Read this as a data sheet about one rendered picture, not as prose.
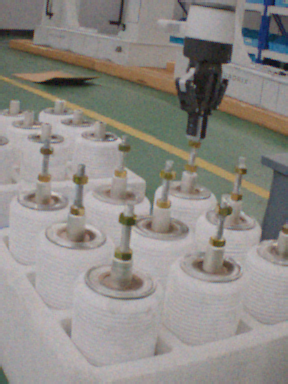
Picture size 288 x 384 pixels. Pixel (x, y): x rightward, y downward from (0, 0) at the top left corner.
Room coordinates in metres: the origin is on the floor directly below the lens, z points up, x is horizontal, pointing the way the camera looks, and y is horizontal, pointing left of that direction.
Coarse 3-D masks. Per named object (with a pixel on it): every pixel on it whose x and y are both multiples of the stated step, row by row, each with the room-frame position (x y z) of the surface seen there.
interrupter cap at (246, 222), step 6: (210, 210) 0.77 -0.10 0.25; (210, 216) 0.75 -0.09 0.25; (216, 216) 0.75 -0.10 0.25; (240, 216) 0.77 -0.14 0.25; (246, 216) 0.77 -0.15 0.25; (210, 222) 0.73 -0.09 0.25; (216, 222) 0.73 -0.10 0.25; (228, 222) 0.74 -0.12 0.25; (240, 222) 0.75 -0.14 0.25; (246, 222) 0.74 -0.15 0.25; (252, 222) 0.75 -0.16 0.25; (228, 228) 0.71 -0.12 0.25; (234, 228) 0.71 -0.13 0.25; (240, 228) 0.72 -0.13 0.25; (246, 228) 0.72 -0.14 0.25; (252, 228) 0.73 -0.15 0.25
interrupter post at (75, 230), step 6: (72, 216) 0.62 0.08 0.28; (78, 216) 0.62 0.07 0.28; (84, 216) 0.62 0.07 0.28; (72, 222) 0.62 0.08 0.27; (78, 222) 0.62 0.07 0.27; (84, 222) 0.62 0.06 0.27; (72, 228) 0.62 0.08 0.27; (78, 228) 0.62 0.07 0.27; (84, 228) 0.62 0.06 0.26; (66, 234) 0.62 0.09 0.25; (72, 234) 0.62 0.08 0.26; (78, 234) 0.62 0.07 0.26
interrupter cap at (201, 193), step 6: (174, 186) 0.86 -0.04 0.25; (180, 186) 0.87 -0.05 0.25; (198, 186) 0.88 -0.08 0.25; (174, 192) 0.83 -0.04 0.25; (180, 192) 0.84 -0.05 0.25; (198, 192) 0.85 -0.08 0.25; (204, 192) 0.85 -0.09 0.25; (210, 192) 0.85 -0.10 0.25; (186, 198) 0.81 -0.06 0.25; (192, 198) 0.81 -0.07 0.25; (198, 198) 0.82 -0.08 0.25; (204, 198) 0.82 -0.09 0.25
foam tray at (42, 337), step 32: (0, 256) 0.67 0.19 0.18; (0, 288) 0.65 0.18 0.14; (32, 288) 0.60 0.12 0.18; (0, 320) 0.65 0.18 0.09; (32, 320) 0.54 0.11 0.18; (64, 320) 0.55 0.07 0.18; (256, 320) 0.59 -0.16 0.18; (0, 352) 0.65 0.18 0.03; (32, 352) 0.53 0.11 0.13; (64, 352) 0.48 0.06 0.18; (160, 352) 0.53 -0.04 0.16; (192, 352) 0.51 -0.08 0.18; (224, 352) 0.52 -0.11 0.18; (256, 352) 0.54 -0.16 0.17
